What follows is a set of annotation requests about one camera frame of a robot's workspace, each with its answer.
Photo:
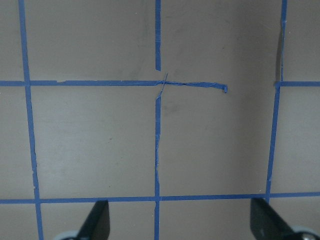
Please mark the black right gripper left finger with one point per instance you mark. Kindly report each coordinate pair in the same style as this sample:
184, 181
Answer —
95, 227

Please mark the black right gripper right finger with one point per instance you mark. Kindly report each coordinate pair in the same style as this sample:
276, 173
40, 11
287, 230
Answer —
267, 224

